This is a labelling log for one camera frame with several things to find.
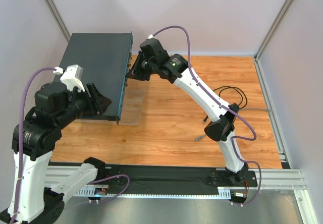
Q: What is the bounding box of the aluminium rail frame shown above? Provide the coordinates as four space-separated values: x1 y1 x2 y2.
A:
45 56 306 197

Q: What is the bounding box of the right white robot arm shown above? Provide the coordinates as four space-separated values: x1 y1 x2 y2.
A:
127 37 248 184

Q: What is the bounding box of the clear acrylic riser plate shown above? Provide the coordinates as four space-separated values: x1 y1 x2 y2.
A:
75 81 145 127

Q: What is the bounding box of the black cable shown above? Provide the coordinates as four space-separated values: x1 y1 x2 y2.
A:
202 86 248 126

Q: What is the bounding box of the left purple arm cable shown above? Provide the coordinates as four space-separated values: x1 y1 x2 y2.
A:
10 67 64 224

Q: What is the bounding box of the right aluminium corner post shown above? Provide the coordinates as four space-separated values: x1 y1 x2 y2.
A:
254 0 306 60

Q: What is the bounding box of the left aluminium corner post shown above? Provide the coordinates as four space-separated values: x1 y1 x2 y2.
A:
44 0 71 42

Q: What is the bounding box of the dark blue network switch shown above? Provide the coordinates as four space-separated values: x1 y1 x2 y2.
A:
40 31 134 127

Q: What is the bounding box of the grey ethernet cable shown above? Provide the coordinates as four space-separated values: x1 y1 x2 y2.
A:
194 106 275 142

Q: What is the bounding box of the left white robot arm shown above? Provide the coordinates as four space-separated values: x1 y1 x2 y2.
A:
1 82 112 223

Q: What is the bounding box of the grey slotted cable duct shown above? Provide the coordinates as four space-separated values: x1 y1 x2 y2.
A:
74 186 247 200

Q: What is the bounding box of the aluminium corner post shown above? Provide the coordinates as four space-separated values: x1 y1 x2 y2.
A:
254 0 306 60
44 0 71 42

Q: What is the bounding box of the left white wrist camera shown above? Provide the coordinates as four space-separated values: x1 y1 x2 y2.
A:
60 65 85 92

